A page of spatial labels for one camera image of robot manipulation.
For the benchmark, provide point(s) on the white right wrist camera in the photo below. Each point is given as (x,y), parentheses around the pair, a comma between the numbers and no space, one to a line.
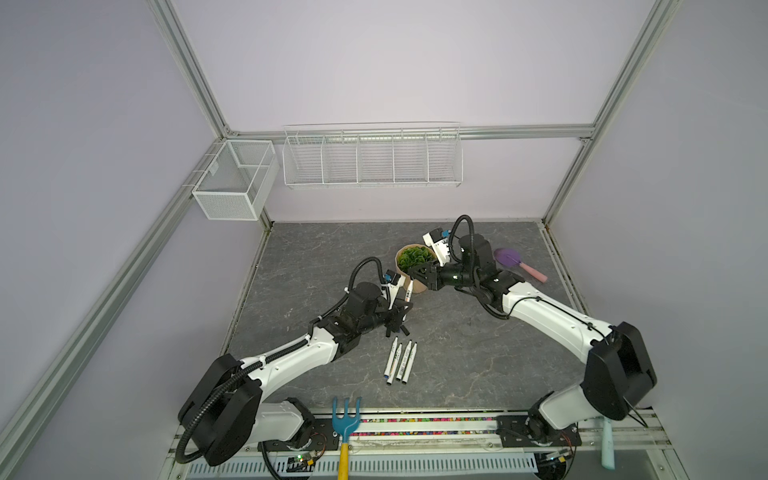
(437,241)

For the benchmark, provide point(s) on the white mesh box basket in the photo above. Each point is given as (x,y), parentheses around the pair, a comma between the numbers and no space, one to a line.
(236,183)

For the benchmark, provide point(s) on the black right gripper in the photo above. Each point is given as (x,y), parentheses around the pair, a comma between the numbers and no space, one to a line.
(432,279)

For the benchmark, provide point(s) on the blue rake yellow handle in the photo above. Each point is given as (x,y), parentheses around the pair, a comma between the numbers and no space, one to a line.
(344,426)

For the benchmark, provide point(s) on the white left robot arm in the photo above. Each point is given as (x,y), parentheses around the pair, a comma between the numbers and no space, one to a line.
(228,408)

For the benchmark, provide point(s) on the beige pot with green plant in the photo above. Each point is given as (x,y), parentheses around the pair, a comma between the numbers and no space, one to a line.
(411,255)

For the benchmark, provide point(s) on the white whiteboard marker blue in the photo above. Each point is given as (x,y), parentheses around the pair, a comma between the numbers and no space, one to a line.
(390,358)

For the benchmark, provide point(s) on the white wire wall shelf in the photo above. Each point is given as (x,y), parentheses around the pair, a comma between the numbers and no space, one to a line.
(375,154)

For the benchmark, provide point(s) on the white whiteboard marker black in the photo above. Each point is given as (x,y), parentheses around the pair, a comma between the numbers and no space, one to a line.
(409,290)

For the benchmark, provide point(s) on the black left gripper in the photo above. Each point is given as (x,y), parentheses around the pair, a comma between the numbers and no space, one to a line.
(397,314)

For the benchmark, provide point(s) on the light blue trowel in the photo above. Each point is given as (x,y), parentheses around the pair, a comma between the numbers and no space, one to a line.
(608,461)

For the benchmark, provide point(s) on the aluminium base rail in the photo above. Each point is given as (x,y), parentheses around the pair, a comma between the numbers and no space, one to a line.
(452,444)

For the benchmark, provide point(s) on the purple trowel pink handle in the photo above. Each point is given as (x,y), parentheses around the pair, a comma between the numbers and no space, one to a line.
(509,257)

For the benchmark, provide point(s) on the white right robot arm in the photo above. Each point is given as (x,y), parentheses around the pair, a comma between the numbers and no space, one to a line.
(618,370)

